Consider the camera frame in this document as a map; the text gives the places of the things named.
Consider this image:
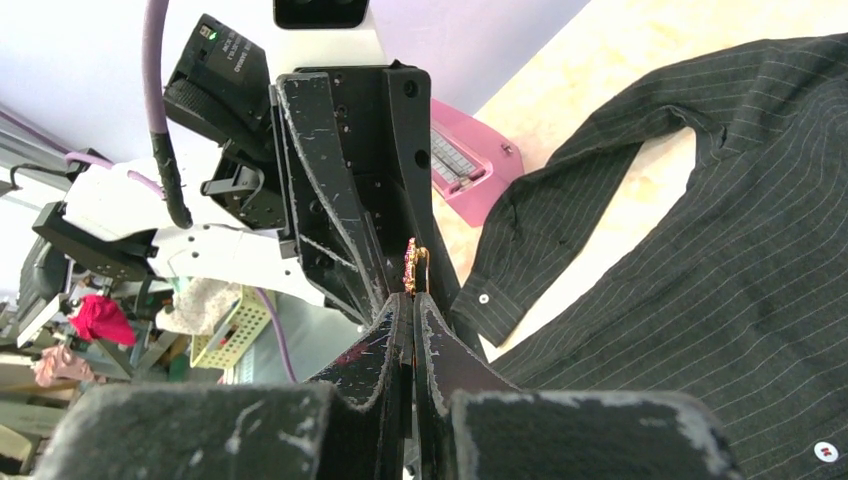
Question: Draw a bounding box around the pink gold brooch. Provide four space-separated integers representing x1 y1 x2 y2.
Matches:
403 237 430 296

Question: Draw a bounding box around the red cloth in background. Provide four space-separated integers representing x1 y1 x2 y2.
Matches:
68 294 136 346

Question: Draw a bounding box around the black pinstriped button shirt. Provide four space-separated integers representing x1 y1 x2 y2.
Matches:
450 33 847 479

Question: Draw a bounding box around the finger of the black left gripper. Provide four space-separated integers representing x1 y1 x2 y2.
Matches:
275 72 388 325
298 62 459 308

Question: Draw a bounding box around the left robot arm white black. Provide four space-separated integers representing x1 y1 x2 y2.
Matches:
34 1 459 325

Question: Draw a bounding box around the pink stapler box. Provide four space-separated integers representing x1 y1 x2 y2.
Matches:
430 100 525 227

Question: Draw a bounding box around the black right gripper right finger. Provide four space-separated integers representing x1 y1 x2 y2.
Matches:
413 293 741 479

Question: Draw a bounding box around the yellow perforated basket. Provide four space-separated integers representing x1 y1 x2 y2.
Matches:
189 286 272 370

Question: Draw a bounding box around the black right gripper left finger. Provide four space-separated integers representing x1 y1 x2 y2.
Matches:
35 293 412 479

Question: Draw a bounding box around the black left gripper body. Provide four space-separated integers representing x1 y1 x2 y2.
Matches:
162 13 299 260

